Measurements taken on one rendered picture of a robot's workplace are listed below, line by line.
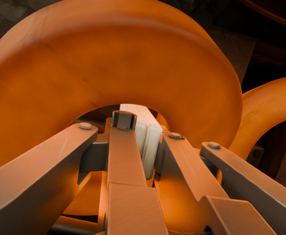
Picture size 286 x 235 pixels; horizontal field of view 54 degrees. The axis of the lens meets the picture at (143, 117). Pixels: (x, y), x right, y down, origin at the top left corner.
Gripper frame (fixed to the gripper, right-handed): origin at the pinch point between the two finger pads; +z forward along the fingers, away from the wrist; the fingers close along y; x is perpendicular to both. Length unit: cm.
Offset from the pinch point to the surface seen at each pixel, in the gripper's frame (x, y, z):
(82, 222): -6.2, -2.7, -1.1
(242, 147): -0.6, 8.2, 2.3
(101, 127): -2.2, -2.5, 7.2
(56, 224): -6.4, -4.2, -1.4
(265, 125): 1.3, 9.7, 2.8
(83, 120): -2.0, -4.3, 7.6
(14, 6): 6.5, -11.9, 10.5
